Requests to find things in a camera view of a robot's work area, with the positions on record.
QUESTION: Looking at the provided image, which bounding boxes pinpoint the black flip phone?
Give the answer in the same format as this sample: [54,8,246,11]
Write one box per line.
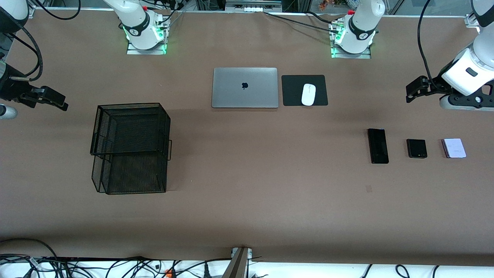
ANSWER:
[406,139,428,159]

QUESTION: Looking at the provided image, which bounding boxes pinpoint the lavender flip phone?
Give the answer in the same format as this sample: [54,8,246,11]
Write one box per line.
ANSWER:
[442,138,467,159]

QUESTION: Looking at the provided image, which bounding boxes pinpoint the long black smartphone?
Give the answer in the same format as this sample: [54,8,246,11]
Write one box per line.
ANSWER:
[367,128,389,164]

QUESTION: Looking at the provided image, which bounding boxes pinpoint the white computer mouse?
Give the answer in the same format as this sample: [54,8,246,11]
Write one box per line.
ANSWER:
[301,83,316,107]

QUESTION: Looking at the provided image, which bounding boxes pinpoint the black mouse pad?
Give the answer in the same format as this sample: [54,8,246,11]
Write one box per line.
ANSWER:
[281,75,329,107]

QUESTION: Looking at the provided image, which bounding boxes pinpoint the silver closed laptop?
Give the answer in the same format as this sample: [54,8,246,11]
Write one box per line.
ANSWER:
[211,68,279,109]

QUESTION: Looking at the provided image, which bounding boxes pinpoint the silver power strip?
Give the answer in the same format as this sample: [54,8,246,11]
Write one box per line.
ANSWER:
[225,0,283,13]

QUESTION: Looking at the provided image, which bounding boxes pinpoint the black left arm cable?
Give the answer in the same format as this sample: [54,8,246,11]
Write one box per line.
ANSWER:
[418,0,438,87]

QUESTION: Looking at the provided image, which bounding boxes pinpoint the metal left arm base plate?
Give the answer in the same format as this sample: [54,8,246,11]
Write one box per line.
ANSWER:
[331,23,372,59]

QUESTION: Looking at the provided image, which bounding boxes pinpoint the black wire mesh basket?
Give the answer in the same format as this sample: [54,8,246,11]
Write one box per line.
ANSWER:
[90,102,173,195]

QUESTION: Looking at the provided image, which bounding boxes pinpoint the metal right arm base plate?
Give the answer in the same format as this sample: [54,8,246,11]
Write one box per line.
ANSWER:
[127,19,167,55]

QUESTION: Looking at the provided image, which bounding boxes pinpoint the thick black table cable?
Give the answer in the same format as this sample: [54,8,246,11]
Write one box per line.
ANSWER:
[264,11,337,31]

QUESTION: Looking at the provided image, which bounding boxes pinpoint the grey curved cable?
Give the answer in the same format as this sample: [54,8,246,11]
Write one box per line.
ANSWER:
[0,238,58,260]

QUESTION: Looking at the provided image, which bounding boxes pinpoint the grey aluminium camera post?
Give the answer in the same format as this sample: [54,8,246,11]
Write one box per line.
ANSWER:
[222,247,253,278]

